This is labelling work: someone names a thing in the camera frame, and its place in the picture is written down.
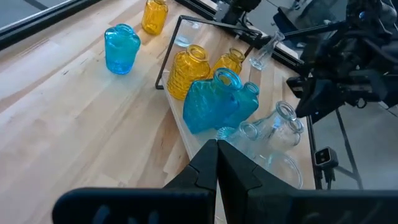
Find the rounded teal glass vase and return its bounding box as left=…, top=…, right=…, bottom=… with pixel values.
left=104, top=23, right=142, bottom=75

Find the wide teal glass vase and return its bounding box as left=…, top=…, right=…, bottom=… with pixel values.
left=182, top=67, right=244, bottom=135

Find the small clear glass vase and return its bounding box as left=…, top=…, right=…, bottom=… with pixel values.
left=174, top=19, right=203, bottom=48

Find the small teal glass vase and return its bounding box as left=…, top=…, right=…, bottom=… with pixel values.
left=222, top=81, right=261, bottom=130

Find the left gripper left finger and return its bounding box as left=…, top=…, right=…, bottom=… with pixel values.
left=52, top=138, right=219, bottom=224

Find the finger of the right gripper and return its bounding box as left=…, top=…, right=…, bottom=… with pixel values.
left=349, top=70, right=398, bottom=106
left=286, top=76, right=346, bottom=124

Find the cylindrical amber glass vase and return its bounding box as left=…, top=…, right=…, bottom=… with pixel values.
left=141, top=0, right=169, bottom=35

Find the ribbed clear glass vase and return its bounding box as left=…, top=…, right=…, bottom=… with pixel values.
left=215, top=126, right=242, bottom=147

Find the wooden tray with black handles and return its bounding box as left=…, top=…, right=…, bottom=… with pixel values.
left=154, top=14, right=308, bottom=194

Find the black camera cable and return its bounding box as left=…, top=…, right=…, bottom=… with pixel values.
left=322, top=169, right=336, bottom=191

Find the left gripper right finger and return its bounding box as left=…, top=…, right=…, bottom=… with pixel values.
left=217, top=139, right=398, bottom=224

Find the large ribbed amber glass jar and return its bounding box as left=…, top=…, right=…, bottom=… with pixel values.
left=166, top=44, right=211, bottom=101

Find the narrow-neck amber glass vase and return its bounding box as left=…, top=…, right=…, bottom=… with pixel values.
left=208, top=47, right=246, bottom=82

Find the small black camera box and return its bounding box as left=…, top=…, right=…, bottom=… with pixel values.
left=313, top=146, right=340, bottom=170

